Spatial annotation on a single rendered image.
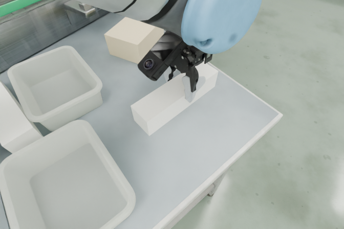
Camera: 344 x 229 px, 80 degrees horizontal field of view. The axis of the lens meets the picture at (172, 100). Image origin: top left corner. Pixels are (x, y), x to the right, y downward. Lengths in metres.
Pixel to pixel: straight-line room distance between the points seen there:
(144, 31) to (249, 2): 0.51
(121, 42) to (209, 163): 0.42
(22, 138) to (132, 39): 0.37
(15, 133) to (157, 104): 0.30
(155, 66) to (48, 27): 0.50
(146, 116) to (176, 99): 0.08
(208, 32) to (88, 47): 0.65
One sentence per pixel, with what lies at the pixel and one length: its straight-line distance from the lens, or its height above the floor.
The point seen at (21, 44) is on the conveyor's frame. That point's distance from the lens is 0.80.
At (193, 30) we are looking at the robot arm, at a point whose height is 1.10.
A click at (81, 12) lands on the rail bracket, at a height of 0.86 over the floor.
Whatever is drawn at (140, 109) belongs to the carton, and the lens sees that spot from 0.47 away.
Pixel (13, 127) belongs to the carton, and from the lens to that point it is 0.55.
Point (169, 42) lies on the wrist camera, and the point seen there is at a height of 0.95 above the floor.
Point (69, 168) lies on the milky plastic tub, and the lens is 0.51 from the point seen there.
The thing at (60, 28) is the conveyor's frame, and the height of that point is 0.79.
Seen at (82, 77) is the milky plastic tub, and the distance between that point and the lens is 0.67.
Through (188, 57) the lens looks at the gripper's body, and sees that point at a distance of 0.41.
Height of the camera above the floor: 1.18
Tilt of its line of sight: 51 degrees down
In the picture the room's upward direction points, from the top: straight up
